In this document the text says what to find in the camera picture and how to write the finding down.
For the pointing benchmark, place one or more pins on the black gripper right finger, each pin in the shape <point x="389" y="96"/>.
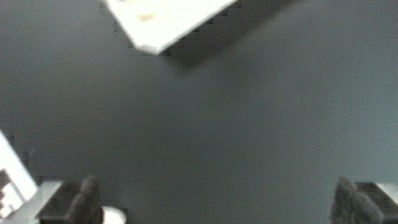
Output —
<point x="364" y="203"/>

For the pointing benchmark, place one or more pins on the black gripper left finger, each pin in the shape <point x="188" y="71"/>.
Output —
<point x="72" y="207"/>

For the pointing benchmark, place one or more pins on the white square table top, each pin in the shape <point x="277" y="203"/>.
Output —
<point x="158" y="20"/>

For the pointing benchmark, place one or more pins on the white table leg with tag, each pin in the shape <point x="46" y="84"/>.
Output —
<point x="113" y="216"/>

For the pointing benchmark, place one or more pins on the white marker sheet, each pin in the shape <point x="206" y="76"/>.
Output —
<point x="17" y="186"/>

